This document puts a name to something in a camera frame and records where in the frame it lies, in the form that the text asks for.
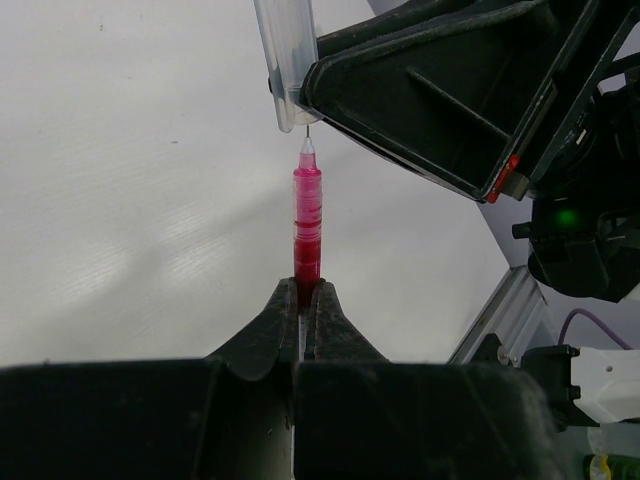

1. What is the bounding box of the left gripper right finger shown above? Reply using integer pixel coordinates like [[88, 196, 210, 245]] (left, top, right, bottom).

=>
[[294, 282, 565, 479]]

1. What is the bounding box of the clear cap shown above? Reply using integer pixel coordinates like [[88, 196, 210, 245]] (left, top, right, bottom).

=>
[[254, 0, 318, 133]]

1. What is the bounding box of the white table board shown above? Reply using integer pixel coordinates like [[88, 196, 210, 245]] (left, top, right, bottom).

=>
[[1, 1, 508, 365]]

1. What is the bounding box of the red pen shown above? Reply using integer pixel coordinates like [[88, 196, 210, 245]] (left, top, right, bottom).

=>
[[293, 127, 323, 309]]

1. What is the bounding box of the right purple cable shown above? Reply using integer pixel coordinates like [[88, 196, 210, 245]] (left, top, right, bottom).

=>
[[557, 308, 636, 351]]

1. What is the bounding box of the right side aluminium rail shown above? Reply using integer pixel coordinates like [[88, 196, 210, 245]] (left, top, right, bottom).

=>
[[449, 266, 556, 367]]

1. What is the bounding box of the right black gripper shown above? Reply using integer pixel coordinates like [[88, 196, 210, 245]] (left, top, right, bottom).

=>
[[302, 1, 639, 303]]

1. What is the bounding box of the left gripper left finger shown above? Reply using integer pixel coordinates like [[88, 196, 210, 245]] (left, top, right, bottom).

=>
[[1, 279, 297, 479]]

